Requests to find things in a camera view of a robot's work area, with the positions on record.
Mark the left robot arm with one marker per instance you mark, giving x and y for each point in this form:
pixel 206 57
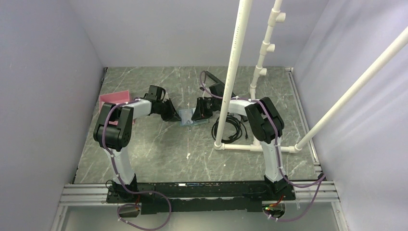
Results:
pixel 113 131

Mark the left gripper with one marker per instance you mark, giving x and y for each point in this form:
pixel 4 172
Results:
pixel 172 115

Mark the pink plastic bin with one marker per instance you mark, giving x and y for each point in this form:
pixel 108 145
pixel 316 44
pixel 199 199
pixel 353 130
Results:
pixel 115 98

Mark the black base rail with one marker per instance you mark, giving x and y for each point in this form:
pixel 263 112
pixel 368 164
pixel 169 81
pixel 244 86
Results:
pixel 158 197

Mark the white PVC pipe frame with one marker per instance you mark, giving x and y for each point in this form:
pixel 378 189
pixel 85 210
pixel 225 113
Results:
pixel 276 16

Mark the black foam tube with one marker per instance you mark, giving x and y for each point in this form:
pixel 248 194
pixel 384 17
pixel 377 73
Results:
pixel 212 77

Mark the green card holder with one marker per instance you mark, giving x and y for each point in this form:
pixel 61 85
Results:
pixel 186 118

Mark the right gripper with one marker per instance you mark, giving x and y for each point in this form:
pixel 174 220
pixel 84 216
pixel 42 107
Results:
pixel 200 112

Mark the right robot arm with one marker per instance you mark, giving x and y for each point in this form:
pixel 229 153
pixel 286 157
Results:
pixel 265 123

